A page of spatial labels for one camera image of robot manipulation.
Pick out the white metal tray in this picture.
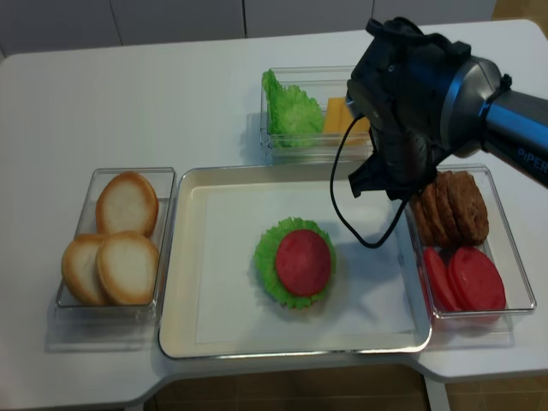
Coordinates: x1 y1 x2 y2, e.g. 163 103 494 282
158 164 432 359

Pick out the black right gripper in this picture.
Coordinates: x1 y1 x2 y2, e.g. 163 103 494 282
347 17 471 200

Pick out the burger bun half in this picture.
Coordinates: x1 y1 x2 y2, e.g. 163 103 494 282
96 231 159 306
95 171 159 237
62 234 110 306

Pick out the clear patty and tomato container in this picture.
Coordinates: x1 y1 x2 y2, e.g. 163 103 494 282
405 164 536 334

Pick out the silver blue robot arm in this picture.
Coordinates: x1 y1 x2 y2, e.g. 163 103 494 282
347 17 547 200

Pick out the black cable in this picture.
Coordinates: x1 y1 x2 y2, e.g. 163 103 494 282
330 115 414 248

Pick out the green lettuce leaf on bun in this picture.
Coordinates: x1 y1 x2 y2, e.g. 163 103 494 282
253 217 337 309

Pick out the brown burger patty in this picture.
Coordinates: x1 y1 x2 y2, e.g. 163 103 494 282
448 171 489 246
411 194 443 247
433 171 463 247

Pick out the clear bun container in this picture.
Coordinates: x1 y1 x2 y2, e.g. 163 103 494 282
45 167 177 353

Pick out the red tomato slice on burger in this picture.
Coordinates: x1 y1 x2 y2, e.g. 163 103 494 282
275 229 334 297

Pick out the clear lettuce and cheese container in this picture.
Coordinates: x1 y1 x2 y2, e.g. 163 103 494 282
259 66 352 164

